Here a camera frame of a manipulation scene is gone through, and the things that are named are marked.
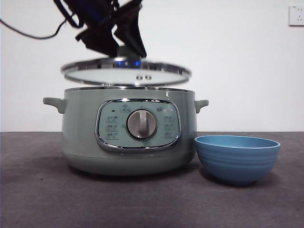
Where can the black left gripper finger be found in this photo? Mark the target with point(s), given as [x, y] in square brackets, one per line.
[98, 40]
[133, 33]

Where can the glass lid with green knob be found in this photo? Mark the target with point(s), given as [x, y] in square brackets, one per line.
[107, 74]

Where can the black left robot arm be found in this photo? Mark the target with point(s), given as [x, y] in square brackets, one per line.
[95, 10]

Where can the pale green electric steamer pot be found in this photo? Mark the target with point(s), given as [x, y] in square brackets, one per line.
[80, 123]

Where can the blue ribbed bowl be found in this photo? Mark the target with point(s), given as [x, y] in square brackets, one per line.
[237, 164]

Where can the white wall socket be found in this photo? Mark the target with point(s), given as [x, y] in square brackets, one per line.
[297, 15]

